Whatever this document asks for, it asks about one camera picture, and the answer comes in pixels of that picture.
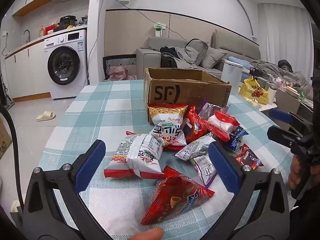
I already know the black rice cooker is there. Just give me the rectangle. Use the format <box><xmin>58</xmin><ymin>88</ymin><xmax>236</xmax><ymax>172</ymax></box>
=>
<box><xmin>59</xmin><ymin>16</ymin><xmax>77</xmax><ymax>29</ymax></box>

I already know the fries print snack packet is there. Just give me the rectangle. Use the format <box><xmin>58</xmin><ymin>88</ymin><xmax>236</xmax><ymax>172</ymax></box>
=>
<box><xmin>147</xmin><ymin>103</ymin><xmax>188</xmax><ymax>125</ymax></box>

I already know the pile of dark clothes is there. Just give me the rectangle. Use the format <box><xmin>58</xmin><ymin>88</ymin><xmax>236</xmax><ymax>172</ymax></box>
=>
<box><xmin>160</xmin><ymin>45</ymin><xmax>199</xmax><ymax>70</ymax></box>

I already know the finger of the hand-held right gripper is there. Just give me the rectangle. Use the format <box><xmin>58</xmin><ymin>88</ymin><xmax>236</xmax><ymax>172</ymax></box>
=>
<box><xmin>267</xmin><ymin>125</ymin><xmax>301</xmax><ymax>147</ymax></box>
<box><xmin>269</xmin><ymin>108</ymin><xmax>301</xmax><ymax>125</ymax></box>

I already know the grey blanket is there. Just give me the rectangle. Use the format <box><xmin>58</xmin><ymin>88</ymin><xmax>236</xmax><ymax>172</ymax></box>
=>
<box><xmin>251</xmin><ymin>59</ymin><xmax>313</xmax><ymax>98</ymax></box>

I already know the person's right hand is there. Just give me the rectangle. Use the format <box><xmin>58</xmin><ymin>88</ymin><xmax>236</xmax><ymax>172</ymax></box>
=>
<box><xmin>287</xmin><ymin>154</ymin><xmax>304</xmax><ymax>190</ymax></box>

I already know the dark red small snack packet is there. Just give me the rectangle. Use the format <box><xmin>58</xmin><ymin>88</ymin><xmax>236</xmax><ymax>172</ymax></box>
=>
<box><xmin>235</xmin><ymin>144</ymin><xmax>264</xmax><ymax>172</ymax></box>

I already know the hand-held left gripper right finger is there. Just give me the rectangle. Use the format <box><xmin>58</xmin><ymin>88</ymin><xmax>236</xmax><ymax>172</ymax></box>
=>
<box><xmin>208</xmin><ymin>141</ymin><xmax>293</xmax><ymax>240</ymax></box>

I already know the green white wall phone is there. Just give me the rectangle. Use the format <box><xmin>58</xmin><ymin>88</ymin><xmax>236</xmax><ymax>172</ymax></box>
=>
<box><xmin>153</xmin><ymin>23</ymin><xmax>167</xmax><ymax>38</ymax></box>

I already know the white packet red round label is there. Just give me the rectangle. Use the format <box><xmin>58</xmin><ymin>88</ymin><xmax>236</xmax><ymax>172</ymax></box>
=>
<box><xmin>207</xmin><ymin>111</ymin><xmax>240</xmax><ymax>142</ymax></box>

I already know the red triangular snack packet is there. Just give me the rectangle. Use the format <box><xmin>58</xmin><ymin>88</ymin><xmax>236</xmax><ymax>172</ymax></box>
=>
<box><xmin>140</xmin><ymin>165</ymin><xmax>215</xmax><ymax>225</ymax></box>

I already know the white purple edged snack packet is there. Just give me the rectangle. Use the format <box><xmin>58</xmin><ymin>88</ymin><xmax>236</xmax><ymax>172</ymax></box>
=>
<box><xmin>190</xmin><ymin>155</ymin><xmax>218</xmax><ymax>188</ymax></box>

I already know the purple silver snack packet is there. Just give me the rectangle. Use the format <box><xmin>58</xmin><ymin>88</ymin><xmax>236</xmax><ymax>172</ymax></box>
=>
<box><xmin>199</xmin><ymin>100</ymin><xmax>230</xmax><ymax>122</ymax></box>

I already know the black cable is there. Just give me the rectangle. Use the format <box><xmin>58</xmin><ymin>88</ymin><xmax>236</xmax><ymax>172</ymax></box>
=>
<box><xmin>0</xmin><ymin>103</ymin><xmax>24</xmax><ymax>205</ymax></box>

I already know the silver white snack packet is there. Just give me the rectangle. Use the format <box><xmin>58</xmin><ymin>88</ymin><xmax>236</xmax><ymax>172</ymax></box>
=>
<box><xmin>175</xmin><ymin>134</ymin><xmax>217</xmax><ymax>160</ymax></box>

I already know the black white patterned cushion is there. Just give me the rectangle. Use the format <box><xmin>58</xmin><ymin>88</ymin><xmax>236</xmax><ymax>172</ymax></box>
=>
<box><xmin>103</xmin><ymin>55</ymin><xmax>137</xmax><ymax>80</ymax></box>

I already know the red box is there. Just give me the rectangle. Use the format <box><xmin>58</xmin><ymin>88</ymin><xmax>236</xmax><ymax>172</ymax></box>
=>
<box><xmin>44</xmin><ymin>24</ymin><xmax>59</xmax><ymax>35</ymax></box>

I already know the white washing machine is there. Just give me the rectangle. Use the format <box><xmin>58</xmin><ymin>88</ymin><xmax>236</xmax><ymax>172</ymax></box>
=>
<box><xmin>44</xmin><ymin>29</ymin><xmax>89</xmax><ymax>100</ymax></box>

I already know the beige slipper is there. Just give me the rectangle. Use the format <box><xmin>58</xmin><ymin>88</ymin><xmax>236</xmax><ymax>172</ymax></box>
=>
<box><xmin>37</xmin><ymin>111</ymin><xmax>56</xmax><ymax>122</ymax></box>

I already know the white black lettered snack packet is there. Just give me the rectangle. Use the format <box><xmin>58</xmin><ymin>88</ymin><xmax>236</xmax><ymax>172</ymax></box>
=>
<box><xmin>149</xmin><ymin>122</ymin><xmax>187</xmax><ymax>147</ymax></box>

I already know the grey sofa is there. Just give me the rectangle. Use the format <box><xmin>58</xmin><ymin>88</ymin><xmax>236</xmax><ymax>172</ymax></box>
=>
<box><xmin>136</xmin><ymin>30</ymin><xmax>320</xmax><ymax>100</ymax></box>

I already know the brown cardboard box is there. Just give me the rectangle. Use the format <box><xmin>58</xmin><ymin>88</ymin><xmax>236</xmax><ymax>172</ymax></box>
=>
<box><xmin>143</xmin><ymin>67</ymin><xmax>232</xmax><ymax>123</ymax></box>

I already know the white wall cabinet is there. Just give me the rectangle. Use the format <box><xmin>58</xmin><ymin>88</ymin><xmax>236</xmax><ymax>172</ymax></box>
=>
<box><xmin>11</xmin><ymin>0</ymin><xmax>54</xmax><ymax>17</ymax></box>

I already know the white bin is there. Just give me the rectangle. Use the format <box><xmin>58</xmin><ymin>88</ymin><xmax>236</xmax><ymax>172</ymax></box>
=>
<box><xmin>222</xmin><ymin>59</ymin><xmax>243</xmax><ymax>95</ymax></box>

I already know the light blue pillow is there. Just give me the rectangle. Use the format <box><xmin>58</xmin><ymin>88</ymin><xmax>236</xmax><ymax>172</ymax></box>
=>
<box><xmin>227</xmin><ymin>56</ymin><xmax>250</xmax><ymax>66</ymax></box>

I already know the person's right forearm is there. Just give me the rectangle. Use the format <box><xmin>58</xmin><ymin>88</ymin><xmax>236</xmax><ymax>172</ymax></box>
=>
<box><xmin>289</xmin><ymin>192</ymin><xmax>320</xmax><ymax>240</ymax></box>

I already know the person's left hand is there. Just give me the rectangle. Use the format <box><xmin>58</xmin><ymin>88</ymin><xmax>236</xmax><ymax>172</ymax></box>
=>
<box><xmin>131</xmin><ymin>227</ymin><xmax>164</xmax><ymax>240</ymax></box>

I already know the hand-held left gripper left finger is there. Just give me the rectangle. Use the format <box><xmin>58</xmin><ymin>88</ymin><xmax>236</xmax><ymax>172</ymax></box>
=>
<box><xmin>21</xmin><ymin>139</ymin><xmax>107</xmax><ymax>240</ymax></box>

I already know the dark blue small snack packet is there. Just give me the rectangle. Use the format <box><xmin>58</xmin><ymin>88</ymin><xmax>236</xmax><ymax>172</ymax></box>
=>
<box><xmin>227</xmin><ymin>126</ymin><xmax>249</xmax><ymax>152</ymax></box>

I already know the small cardboard box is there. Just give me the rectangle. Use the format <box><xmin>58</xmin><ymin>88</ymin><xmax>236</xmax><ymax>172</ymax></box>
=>
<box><xmin>0</xmin><ymin>116</ymin><xmax>13</xmax><ymax>159</ymax></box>

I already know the grey cushion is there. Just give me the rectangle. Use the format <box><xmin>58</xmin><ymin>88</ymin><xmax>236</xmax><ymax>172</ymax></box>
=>
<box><xmin>201</xmin><ymin>47</ymin><xmax>227</xmax><ymax>69</ymax></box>
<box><xmin>187</xmin><ymin>39</ymin><xmax>209</xmax><ymax>65</ymax></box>

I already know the white base cabinet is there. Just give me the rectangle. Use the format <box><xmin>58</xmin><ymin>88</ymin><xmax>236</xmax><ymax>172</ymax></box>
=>
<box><xmin>4</xmin><ymin>39</ymin><xmax>52</xmax><ymax>103</ymax></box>

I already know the yellow plastic bag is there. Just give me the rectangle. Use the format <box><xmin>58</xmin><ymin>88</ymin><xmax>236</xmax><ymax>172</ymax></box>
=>
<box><xmin>239</xmin><ymin>77</ymin><xmax>269</xmax><ymax>105</ymax></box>

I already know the teal checked tablecloth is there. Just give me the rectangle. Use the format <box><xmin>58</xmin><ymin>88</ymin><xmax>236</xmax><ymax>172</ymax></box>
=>
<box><xmin>41</xmin><ymin>79</ymin><xmax>300</xmax><ymax>240</ymax></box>

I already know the pink plastic bag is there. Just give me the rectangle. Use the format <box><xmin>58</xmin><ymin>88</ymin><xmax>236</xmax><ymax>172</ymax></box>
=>
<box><xmin>109</xmin><ymin>66</ymin><xmax>137</xmax><ymax>81</ymax></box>

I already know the large white red snack packet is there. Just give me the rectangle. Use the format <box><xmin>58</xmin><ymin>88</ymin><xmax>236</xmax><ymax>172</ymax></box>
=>
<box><xmin>104</xmin><ymin>131</ymin><xmax>165</xmax><ymax>179</ymax></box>

